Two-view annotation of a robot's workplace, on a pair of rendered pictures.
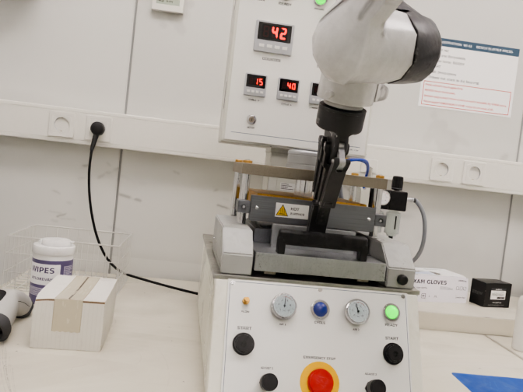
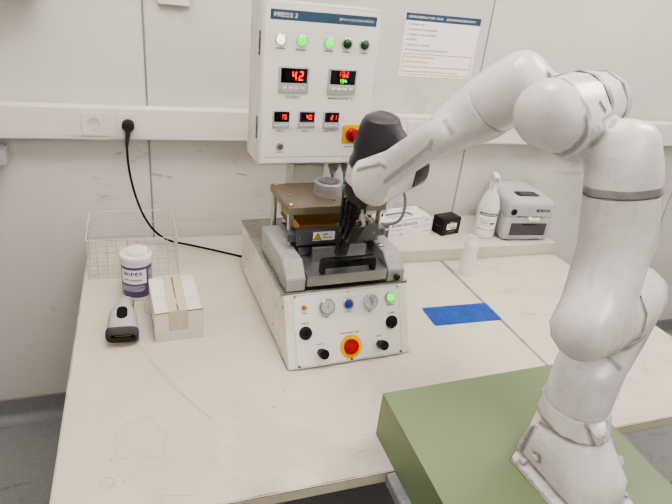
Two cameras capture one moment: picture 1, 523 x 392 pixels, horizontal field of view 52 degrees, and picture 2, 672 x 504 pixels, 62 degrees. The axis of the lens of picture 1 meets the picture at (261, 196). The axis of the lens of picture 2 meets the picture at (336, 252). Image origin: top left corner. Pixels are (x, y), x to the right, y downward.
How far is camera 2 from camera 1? 66 cm
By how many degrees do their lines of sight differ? 27
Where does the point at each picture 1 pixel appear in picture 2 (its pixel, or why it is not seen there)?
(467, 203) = not seen: hidden behind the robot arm
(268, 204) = (308, 234)
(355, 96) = not seen: hidden behind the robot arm
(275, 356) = (325, 336)
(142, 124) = (167, 117)
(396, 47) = (403, 185)
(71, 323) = (182, 324)
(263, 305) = (314, 307)
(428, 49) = (421, 176)
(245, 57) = (272, 98)
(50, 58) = (66, 58)
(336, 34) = (369, 187)
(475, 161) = not seen: hidden behind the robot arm
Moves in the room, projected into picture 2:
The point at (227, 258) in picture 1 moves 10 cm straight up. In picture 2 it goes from (290, 283) to (292, 246)
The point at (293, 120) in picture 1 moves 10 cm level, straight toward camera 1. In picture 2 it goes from (311, 142) to (316, 152)
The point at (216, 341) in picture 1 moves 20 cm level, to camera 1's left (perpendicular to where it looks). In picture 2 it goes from (289, 334) to (206, 337)
